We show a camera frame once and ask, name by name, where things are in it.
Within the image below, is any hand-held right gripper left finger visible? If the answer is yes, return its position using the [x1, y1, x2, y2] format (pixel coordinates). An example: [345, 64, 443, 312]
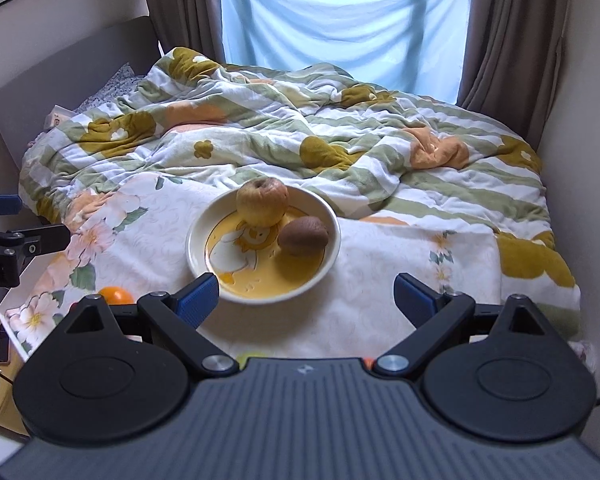
[64, 272, 241, 377]

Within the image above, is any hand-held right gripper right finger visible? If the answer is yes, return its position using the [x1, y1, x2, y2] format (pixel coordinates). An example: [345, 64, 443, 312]
[374, 273, 547, 377]

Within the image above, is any cream bowl with duck print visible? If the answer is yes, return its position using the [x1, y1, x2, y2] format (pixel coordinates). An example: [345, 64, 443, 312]
[186, 185, 342, 305]

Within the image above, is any white floral bedsheet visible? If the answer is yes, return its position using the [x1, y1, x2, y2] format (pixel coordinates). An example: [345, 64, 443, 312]
[0, 172, 501, 361]

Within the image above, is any orange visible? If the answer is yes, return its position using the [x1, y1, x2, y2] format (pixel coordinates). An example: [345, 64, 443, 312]
[98, 286, 135, 306]

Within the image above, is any small cardboard box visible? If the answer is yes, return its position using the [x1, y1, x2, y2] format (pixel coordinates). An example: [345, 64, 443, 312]
[45, 105, 74, 131]

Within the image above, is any wrinkled yellow-orange apple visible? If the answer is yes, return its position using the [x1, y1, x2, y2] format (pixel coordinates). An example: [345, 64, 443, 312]
[236, 177, 289, 226]

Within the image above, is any brown kiwi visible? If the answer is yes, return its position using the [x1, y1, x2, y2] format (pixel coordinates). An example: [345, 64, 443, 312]
[278, 216, 329, 256]

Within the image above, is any grey headboard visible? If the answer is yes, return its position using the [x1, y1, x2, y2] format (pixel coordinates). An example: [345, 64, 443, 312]
[0, 15, 161, 186]

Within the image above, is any patterned pillow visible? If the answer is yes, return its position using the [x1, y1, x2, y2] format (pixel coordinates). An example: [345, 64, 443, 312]
[75, 62, 147, 111]

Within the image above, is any pink cloth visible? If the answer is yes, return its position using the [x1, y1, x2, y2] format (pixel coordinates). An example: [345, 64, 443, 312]
[574, 340, 597, 367]

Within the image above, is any striped floral quilt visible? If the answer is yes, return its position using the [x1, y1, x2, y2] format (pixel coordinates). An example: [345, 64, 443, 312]
[19, 47, 583, 343]

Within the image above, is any brown curtain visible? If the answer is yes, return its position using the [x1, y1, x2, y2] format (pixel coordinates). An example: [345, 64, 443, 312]
[457, 0, 567, 148]
[139, 0, 226, 64]

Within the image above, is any light blue cloth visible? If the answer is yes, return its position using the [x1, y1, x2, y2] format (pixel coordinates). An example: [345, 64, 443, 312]
[219, 0, 473, 106]

